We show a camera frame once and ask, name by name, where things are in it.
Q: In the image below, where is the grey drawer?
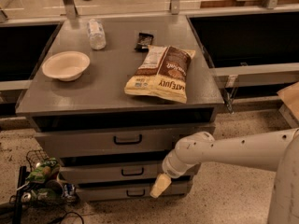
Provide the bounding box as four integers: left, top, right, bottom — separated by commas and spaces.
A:
36, 124, 215, 158
76, 180, 192, 202
60, 161, 163, 185

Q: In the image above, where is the white paper bowl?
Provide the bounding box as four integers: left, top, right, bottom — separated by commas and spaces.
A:
42, 51, 90, 81

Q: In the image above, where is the black wire basket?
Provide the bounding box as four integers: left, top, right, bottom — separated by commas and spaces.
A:
26, 149, 49, 171

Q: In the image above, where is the brown cardboard box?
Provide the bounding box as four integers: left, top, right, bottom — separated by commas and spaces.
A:
278, 82, 299, 126

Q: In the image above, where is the brown cream chip bag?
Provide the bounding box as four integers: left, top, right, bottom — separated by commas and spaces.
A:
124, 45, 195, 104

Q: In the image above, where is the grey top drawer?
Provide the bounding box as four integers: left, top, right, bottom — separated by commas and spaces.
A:
36, 124, 215, 158

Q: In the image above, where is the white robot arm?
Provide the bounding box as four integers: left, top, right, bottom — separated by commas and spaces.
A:
150, 128, 299, 224

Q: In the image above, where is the grey drawer cabinet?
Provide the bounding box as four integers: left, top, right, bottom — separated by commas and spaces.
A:
16, 15, 223, 189

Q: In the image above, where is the black snack bar wrapper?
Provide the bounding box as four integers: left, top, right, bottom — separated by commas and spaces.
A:
135, 33, 154, 51

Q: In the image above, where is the clear plastic water bottle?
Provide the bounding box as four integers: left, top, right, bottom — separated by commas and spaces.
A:
87, 19, 107, 50

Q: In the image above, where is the blue soda can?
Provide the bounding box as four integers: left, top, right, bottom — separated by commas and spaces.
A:
64, 183, 77, 203

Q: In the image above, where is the green snack bag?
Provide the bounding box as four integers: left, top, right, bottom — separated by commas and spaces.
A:
26, 158, 60, 184

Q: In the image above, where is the grey bottom drawer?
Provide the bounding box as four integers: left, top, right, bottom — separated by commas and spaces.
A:
76, 180, 192, 202

